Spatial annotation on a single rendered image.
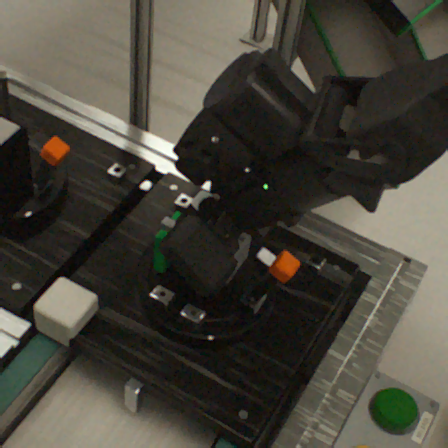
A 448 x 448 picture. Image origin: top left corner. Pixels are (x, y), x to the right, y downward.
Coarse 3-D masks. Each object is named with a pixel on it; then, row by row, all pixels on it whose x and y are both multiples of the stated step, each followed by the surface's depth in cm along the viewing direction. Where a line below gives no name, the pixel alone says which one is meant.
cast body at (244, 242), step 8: (200, 192) 79; (200, 200) 78; (208, 200) 77; (216, 200) 77; (200, 208) 76; (208, 208) 76; (208, 216) 76; (216, 216) 76; (168, 224) 81; (168, 232) 82; (240, 240) 80; (248, 240) 80; (240, 248) 79; (248, 248) 81; (240, 256) 80; (240, 264) 81
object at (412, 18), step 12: (372, 0) 79; (384, 0) 78; (396, 0) 81; (408, 0) 82; (420, 0) 83; (432, 0) 83; (444, 0) 83; (384, 12) 79; (396, 12) 78; (408, 12) 81; (420, 12) 79; (396, 24) 79; (408, 24) 78; (396, 36) 80
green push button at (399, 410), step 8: (384, 392) 80; (392, 392) 80; (400, 392) 80; (376, 400) 80; (384, 400) 80; (392, 400) 80; (400, 400) 80; (408, 400) 80; (376, 408) 79; (384, 408) 79; (392, 408) 79; (400, 408) 79; (408, 408) 79; (416, 408) 80; (376, 416) 79; (384, 416) 79; (392, 416) 79; (400, 416) 79; (408, 416) 79; (416, 416) 79; (384, 424) 79; (392, 424) 78; (400, 424) 78; (408, 424) 79
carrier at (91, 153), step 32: (0, 96) 101; (32, 128) 99; (64, 128) 99; (32, 160) 93; (64, 160) 93; (96, 160) 96; (128, 160) 97; (64, 192) 92; (96, 192) 93; (128, 192) 94; (32, 224) 89; (64, 224) 90; (96, 224) 90; (0, 256) 86; (32, 256) 87; (64, 256) 87; (0, 288) 84; (32, 288) 84
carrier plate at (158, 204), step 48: (192, 192) 95; (144, 240) 90; (288, 240) 91; (96, 288) 85; (288, 288) 87; (336, 288) 88; (96, 336) 81; (144, 336) 82; (288, 336) 83; (144, 384) 79; (192, 384) 79; (240, 384) 80; (288, 384) 80; (240, 432) 76
